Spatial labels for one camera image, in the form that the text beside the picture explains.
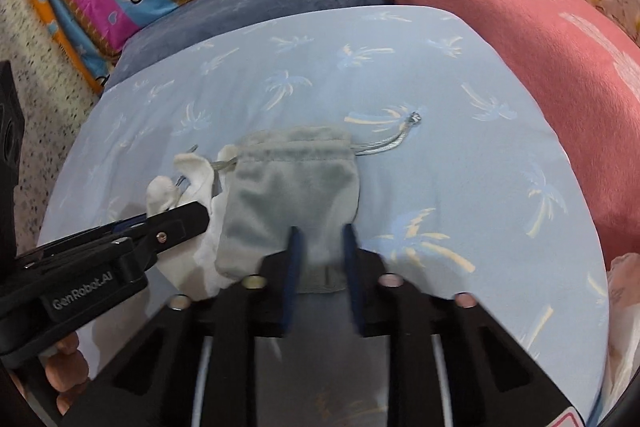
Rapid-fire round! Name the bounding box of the grey velvet drawstring pouch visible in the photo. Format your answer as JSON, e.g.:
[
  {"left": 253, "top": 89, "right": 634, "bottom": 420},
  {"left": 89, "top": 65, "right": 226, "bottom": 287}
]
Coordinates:
[{"left": 209, "top": 111, "right": 425, "bottom": 296}]

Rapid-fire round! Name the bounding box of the pink blanket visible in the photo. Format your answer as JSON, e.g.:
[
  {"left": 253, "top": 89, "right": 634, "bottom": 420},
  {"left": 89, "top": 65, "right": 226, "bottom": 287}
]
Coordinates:
[{"left": 300, "top": 0, "right": 640, "bottom": 260}]

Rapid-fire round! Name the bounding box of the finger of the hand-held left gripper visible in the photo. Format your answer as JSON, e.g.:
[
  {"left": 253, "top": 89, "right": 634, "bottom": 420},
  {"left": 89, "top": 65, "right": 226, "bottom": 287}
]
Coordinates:
[
  {"left": 114, "top": 201, "right": 212, "bottom": 284},
  {"left": 14, "top": 214, "right": 151, "bottom": 264}
]

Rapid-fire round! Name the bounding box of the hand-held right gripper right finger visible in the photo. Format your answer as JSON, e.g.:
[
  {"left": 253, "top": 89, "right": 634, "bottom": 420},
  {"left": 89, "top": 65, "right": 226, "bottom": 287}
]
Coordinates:
[{"left": 342, "top": 224, "right": 581, "bottom": 427}]

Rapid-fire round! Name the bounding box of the white sock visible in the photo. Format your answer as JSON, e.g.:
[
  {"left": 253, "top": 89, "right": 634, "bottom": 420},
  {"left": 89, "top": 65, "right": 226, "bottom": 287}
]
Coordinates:
[{"left": 145, "top": 145, "right": 238, "bottom": 303}]

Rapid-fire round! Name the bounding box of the speckled bed sheet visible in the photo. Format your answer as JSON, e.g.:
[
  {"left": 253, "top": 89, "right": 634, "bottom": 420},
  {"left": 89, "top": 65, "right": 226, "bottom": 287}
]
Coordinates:
[{"left": 0, "top": 0, "right": 107, "bottom": 258}]

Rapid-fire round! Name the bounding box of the person's left hand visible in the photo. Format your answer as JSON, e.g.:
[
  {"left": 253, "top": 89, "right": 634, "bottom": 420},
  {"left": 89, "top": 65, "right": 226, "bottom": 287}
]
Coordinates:
[{"left": 42, "top": 331, "right": 90, "bottom": 417}]

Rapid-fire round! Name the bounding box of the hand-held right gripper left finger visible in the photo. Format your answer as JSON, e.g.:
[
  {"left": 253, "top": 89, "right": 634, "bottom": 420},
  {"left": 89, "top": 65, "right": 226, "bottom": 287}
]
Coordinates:
[{"left": 60, "top": 226, "right": 304, "bottom": 427}]

